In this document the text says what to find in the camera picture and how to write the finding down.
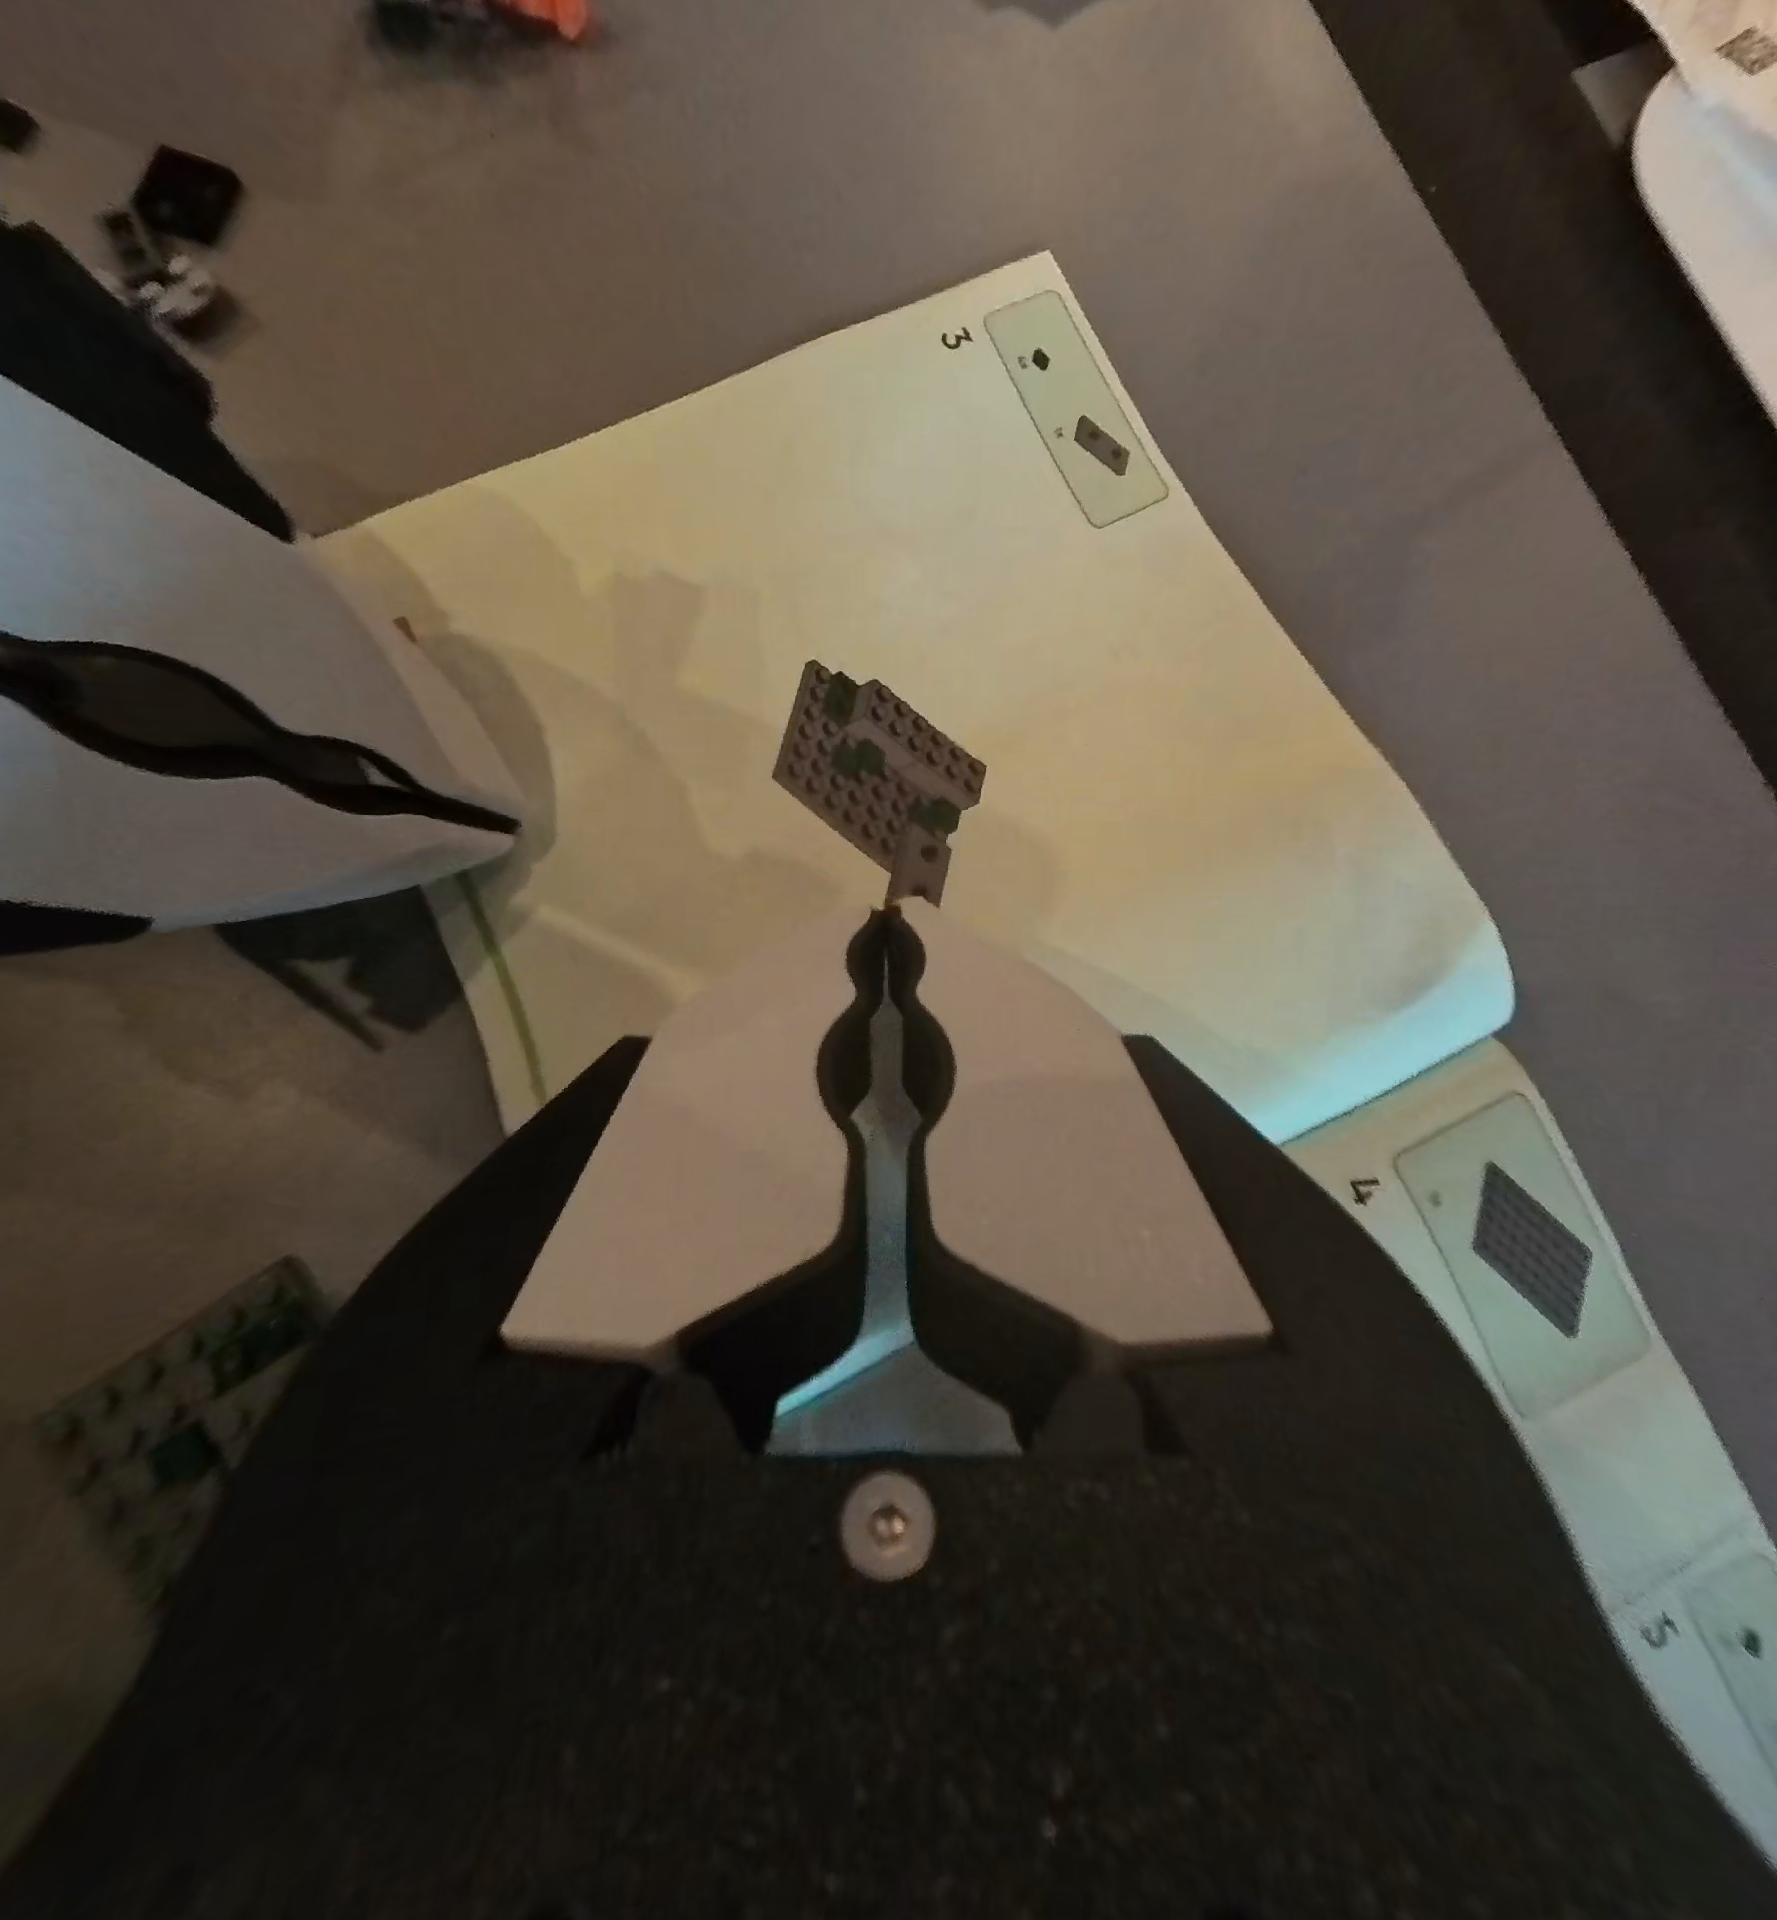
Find instruction booklet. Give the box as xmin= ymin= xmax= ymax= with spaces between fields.
xmin=303 ymin=247 xmax=1777 ymax=1920

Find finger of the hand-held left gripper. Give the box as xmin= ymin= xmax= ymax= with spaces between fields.
xmin=0 ymin=329 xmax=523 ymax=829
xmin=0 ymin=659 xmax=523 ymax=938

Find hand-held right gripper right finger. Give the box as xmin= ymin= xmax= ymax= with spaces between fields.
xmin=888 ymin=908 xmax=1277 ymax=1453

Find grey baseplate brick assembly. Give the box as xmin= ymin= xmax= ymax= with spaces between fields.
xmin=33 ymin=1255 xmax=337 ymax=1619

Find orange and teal brick model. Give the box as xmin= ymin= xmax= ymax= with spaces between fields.
xmin=371 ymin=0 xmax=593 ymax=43

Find grey desk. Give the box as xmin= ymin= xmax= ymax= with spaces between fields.
xmin=0 ymin=0 xmax=1777 ymax=1651

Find white printed paper slip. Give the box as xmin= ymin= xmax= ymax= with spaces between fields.
xmin=1652 ymin=0 xmax=1777 ymax=114

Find scattered small loose bricks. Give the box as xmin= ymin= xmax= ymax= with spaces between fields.
xmin=0 ymin=89 xmax=252 ymax=343

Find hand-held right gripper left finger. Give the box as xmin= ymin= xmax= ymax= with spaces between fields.
xmin=498 ymin=908 xmax=892 ymax=1453

